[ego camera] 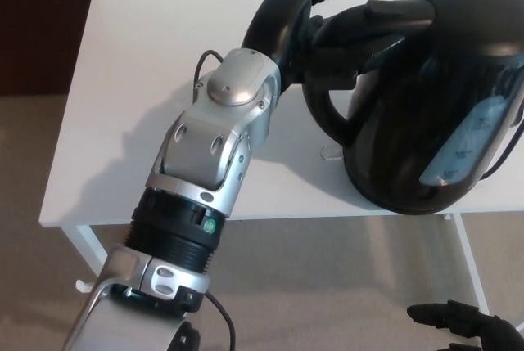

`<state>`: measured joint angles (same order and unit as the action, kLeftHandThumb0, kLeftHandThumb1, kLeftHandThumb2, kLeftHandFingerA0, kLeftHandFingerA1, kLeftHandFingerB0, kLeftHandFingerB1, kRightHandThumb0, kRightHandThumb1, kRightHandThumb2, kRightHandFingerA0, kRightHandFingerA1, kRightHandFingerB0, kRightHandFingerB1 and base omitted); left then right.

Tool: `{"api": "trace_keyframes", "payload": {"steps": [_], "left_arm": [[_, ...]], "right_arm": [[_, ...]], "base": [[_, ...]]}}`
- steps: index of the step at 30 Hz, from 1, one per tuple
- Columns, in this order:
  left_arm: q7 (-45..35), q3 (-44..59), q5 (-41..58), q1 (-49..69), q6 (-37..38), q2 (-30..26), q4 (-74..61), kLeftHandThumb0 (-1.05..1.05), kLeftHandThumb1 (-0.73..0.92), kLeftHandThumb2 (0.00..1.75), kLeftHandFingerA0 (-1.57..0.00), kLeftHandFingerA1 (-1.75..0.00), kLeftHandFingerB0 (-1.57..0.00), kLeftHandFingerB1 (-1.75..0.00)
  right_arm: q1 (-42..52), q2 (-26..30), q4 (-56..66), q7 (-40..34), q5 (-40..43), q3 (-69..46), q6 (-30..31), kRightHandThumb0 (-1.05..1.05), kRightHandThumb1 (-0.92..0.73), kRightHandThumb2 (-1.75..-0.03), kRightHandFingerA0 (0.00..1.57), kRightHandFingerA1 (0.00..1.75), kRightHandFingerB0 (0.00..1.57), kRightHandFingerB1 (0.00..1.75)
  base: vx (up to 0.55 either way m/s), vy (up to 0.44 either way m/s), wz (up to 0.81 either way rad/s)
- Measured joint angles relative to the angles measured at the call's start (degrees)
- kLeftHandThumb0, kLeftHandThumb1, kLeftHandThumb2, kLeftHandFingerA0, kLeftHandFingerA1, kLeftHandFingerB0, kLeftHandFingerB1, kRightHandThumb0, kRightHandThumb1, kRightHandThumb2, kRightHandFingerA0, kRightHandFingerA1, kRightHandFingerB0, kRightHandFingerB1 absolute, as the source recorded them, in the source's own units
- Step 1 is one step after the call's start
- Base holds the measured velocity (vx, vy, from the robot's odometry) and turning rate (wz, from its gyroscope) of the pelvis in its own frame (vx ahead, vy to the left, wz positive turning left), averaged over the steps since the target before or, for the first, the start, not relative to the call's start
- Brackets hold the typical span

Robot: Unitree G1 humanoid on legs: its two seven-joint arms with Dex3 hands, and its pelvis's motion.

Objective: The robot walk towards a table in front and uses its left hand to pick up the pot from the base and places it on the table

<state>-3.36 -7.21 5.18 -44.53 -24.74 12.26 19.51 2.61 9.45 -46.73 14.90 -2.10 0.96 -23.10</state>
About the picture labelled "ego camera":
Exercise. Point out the dark brown wooden cabinet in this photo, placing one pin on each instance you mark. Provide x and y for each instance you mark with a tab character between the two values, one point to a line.
41	19

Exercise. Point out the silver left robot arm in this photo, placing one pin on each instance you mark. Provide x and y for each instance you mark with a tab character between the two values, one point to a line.
192	154

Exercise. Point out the small clear clip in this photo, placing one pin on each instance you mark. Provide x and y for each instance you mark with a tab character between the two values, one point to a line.
330	153

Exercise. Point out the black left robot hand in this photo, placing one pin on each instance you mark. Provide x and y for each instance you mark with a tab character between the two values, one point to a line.
274	19

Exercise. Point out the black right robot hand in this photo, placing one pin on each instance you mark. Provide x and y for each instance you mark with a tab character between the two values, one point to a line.
466	322

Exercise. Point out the black electric kettle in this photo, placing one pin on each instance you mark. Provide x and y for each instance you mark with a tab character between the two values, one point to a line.
409	122

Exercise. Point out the white table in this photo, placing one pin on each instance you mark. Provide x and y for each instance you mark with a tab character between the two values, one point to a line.
123	122

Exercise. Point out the small white hook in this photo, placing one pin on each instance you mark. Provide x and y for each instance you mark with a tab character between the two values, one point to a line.
83	285

